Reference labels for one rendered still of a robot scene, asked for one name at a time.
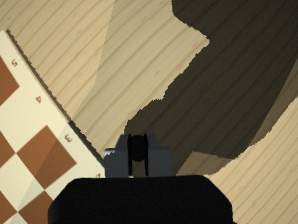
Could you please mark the brown and cream chessboard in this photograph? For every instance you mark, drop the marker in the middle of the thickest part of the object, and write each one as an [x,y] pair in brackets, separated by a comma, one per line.
[40,151]

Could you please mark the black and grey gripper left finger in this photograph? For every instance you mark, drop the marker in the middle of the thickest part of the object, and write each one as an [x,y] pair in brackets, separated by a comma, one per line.
[118,160]

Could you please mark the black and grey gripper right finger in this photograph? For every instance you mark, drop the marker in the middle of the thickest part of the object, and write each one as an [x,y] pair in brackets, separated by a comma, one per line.
[158,160]

